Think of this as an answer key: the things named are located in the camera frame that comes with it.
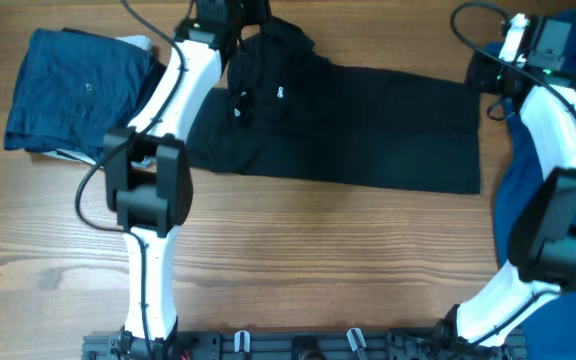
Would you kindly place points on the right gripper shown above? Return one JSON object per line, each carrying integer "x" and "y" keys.
{"x": 479, "y": 74}

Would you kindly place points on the black polo shirt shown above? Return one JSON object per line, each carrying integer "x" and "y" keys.
{"x": 288, "y": 112}

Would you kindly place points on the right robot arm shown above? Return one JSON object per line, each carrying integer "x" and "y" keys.
{"x": 539, "y": 266}

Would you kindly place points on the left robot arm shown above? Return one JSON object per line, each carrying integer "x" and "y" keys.
{"x": 147, "y": 171}

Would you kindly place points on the blue polo shirt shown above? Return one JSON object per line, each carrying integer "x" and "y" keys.
{"x": 550, "y": 332}

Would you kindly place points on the folded navy blue garment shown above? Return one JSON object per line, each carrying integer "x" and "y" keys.
{"x": 72, "y": 87}

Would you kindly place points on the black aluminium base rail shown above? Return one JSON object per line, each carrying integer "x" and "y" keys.
{"x": 395, "y": 344}

